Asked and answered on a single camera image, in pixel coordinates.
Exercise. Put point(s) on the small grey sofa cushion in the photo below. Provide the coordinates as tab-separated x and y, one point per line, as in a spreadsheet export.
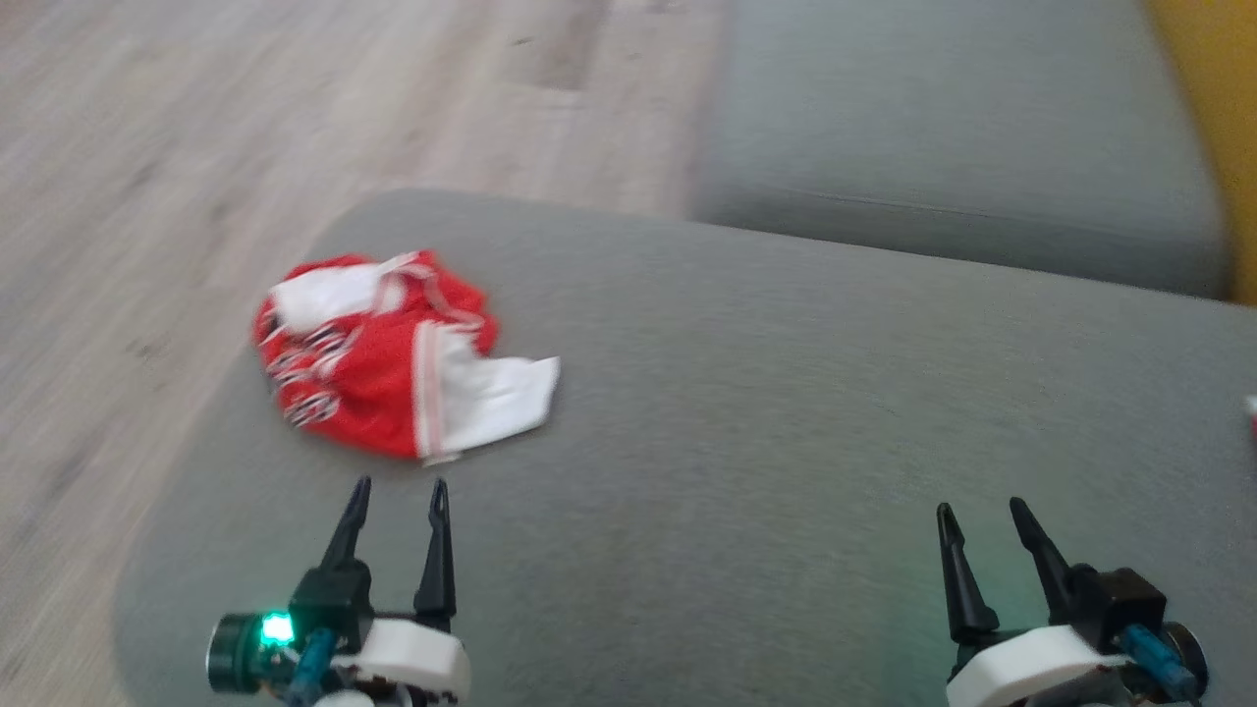
962	137

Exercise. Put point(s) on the small red white object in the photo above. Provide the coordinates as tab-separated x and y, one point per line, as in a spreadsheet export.
1252	414

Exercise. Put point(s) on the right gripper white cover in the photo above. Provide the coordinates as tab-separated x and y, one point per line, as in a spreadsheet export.
1061	658

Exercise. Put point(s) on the yellow cushion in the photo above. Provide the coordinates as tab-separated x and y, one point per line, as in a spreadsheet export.
1213	108

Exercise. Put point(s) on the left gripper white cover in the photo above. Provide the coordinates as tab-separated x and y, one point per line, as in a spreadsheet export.
393	653

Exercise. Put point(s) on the large grey sofa seat cushion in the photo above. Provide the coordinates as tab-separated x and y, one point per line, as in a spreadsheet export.
746	422

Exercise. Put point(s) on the red white basketball jersey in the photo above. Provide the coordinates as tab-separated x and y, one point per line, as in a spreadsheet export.
383	373

